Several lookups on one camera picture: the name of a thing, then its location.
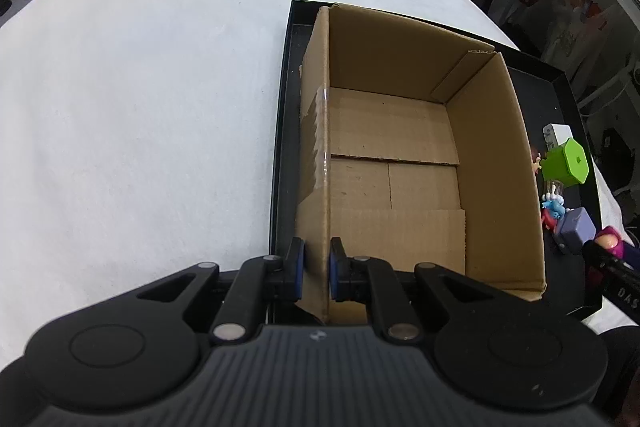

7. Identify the brown haired small figurine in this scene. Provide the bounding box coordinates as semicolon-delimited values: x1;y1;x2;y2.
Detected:
530;146;542;174

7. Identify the purple cube toy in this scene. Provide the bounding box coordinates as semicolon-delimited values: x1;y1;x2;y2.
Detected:
556;207;597;255

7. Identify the green hexagonal container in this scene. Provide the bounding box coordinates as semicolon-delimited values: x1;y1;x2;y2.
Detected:
540;138;590;187

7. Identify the white rectangular block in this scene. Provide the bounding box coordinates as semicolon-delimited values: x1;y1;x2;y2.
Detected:
542;124;573;150

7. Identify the black shallow tray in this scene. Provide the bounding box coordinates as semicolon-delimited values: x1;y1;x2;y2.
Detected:
269;0;602;320

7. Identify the brown cardboard box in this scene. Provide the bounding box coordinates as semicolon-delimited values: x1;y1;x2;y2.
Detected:
296;3;547;324

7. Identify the blue smurf figurine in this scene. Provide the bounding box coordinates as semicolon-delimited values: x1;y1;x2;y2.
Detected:
541;192;566;231

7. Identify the magenta doll figurine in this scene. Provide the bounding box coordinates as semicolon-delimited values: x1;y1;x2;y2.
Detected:
594;227;640;271

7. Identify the white blanket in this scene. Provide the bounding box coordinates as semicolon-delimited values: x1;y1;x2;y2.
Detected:
0;0;626;368

